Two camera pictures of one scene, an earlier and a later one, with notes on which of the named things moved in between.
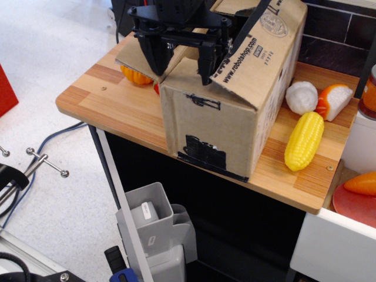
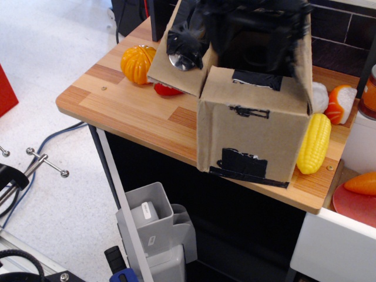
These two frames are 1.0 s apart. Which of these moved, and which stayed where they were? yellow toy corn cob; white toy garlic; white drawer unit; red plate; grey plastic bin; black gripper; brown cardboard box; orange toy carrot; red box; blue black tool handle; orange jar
Moved: black gripper; brown cardboard box; white toy garlic; yellow toy corn cob
Stayed: red plate; grey plastic bin; red box; orange toy carrot; blue black tool handle; orange jar; white drawer unit
